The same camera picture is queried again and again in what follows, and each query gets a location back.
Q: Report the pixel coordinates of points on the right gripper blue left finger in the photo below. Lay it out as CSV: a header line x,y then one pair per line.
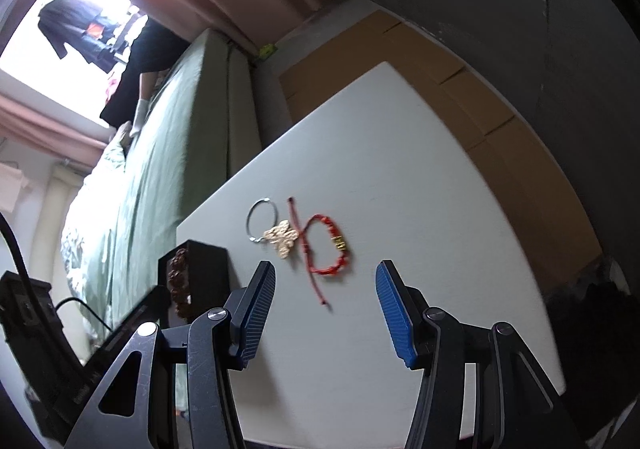
x,y
248,308

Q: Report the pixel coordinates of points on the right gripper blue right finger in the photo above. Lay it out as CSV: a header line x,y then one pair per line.
x,y
404,308

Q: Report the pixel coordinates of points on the gold leaf brooch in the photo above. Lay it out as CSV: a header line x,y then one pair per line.
x,y
282,237

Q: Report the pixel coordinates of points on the black jewelry box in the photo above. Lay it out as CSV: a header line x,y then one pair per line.
x,y
197,278

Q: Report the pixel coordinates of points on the green bed sheet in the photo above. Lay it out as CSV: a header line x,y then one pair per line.
x,y
125,214

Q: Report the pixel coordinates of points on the flattened cardboard sheet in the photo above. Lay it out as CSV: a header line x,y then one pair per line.
x,y
537,198

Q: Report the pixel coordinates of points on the hanging pink shirt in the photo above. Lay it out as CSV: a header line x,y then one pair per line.
x,y
12,182

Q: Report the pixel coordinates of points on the small green object on floor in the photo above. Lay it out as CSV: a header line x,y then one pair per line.
x,y
266,51

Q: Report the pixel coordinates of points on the person in black clothes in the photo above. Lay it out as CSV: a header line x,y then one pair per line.
x,y
154,50

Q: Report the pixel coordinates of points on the hanging dark clothes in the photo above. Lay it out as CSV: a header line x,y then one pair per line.
x,y
80,25

